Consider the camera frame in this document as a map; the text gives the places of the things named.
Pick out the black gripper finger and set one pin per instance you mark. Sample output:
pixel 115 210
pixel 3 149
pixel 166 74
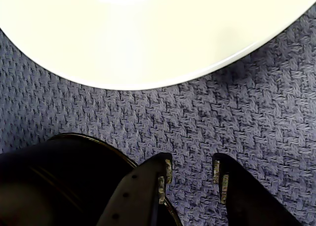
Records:
pixel 247 199
pixel 138 191

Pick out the white round plate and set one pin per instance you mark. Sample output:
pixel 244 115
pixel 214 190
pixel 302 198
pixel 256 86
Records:
pixel 148 38

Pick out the blue woven tablecloth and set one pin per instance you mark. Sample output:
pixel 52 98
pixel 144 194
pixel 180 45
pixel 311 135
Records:
pixel 222 124

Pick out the black metal bucket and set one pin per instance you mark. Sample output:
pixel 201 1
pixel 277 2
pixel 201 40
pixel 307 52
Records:
pixel 49 181

